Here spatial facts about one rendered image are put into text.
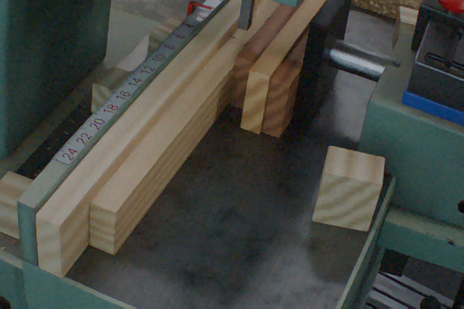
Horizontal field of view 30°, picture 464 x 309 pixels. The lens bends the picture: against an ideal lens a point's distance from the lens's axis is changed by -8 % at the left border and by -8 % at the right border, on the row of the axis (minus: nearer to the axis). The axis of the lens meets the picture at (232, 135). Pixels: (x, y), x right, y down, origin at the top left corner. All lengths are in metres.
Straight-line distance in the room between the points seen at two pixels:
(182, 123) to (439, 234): 0.23
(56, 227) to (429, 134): 0.30
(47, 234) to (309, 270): 0.18
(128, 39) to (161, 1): 1.80
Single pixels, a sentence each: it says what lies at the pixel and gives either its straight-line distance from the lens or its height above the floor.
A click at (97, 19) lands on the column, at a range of 0.93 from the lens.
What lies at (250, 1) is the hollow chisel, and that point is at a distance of 0.75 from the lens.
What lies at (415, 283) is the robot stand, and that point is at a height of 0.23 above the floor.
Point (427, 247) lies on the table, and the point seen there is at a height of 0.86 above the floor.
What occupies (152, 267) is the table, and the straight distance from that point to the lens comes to 0.60.
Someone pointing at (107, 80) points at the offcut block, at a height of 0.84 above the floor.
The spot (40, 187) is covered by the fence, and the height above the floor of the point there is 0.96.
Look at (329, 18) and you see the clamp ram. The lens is 0.72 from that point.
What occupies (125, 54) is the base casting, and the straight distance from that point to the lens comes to 1.01.
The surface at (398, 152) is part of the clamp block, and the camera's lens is 0.71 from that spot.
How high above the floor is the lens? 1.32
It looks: 36 degrees down
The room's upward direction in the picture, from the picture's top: 9 degrees clockwise
